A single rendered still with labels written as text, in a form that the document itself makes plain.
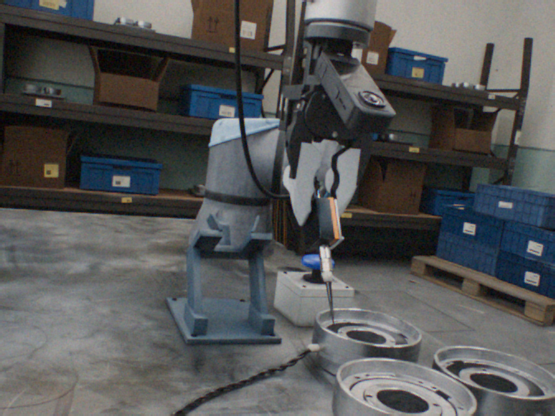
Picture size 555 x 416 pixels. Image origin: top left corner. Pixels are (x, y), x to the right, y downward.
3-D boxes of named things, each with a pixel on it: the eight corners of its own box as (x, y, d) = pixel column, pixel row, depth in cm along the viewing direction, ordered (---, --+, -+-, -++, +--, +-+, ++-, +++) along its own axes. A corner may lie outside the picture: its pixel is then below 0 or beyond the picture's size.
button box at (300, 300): (349, 325, 69) (356, 286, 69) (296, 326, 67) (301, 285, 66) (320, 303, 77) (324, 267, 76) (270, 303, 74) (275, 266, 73)
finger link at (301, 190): (289, 218, 69) (307, 141, 68) (308, 229, 63) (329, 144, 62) (264, 213, 68) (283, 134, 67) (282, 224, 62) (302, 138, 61)
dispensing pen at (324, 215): (329, 319, 57) (310, 167, 64) (312, 329, 60) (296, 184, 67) (349, 319, 58) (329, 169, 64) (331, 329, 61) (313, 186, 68)
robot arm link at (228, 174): (211, 184, 109) (219, 111, 107) (282, 194, 108) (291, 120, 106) (196, 191, 97) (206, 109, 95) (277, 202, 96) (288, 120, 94)
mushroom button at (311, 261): (335, 301, 70) (341, 261, 69) (305, 301, 68) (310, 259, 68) (320, 290, 73) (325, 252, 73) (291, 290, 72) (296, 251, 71)
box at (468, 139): (494, 157, 489) (502, 111, 484) (448, 150, 475) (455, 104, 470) (465, 153, 527) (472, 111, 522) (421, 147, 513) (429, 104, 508)
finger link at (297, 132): (314, 183, 64) (333, 106, 64) (320, 185, 63) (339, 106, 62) (275, 174, 63) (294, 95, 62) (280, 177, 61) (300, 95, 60)
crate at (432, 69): (414, 87, 499) (418, 60, 496) (443, 86, 465) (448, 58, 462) (362, 77, 476) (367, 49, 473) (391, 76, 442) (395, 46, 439)
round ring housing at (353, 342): (378, 342, 65) (384, 307, 64) (437, 385, 55) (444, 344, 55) (292, 345, 61) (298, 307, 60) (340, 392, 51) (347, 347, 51)
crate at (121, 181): (152, 188, 427) (154, 158, 424) (159, 196, 392) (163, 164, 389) (77, 182, 410) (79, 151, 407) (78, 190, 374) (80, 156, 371)
